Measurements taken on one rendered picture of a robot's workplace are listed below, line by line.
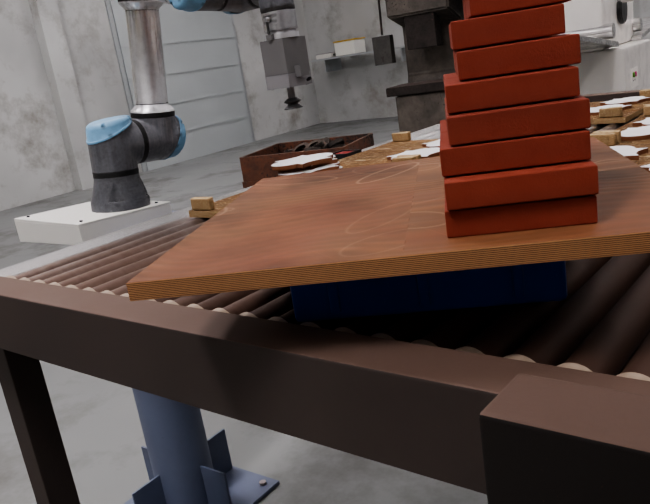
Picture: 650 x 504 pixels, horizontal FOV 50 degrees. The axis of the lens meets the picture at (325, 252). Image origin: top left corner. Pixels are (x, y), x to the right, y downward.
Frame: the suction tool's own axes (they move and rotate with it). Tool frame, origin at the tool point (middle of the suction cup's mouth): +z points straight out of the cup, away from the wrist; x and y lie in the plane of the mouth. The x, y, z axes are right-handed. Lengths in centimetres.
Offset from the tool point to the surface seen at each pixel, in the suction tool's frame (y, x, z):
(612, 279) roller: -47, -77, 20
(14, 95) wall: 393, 740, -26
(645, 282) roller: -48, -81, 19
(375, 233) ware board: -71, -62, 7
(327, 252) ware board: -77, -60, 7
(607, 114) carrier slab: 75, -49, 17
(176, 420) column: -15, 46, 79
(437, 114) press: 494, 207, 57
